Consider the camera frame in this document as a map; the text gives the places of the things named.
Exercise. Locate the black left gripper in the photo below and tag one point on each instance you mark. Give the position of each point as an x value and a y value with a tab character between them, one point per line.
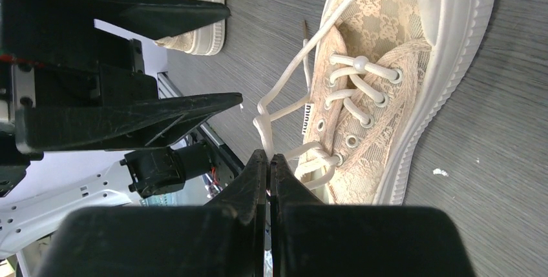
75	118

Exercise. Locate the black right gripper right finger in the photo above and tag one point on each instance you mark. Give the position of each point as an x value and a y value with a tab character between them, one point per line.
311	238

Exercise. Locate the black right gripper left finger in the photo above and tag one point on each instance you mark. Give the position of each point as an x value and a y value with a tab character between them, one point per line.
224	237

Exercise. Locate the beige lace sneaker with laces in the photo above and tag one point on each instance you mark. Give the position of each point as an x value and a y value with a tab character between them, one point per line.
370	81

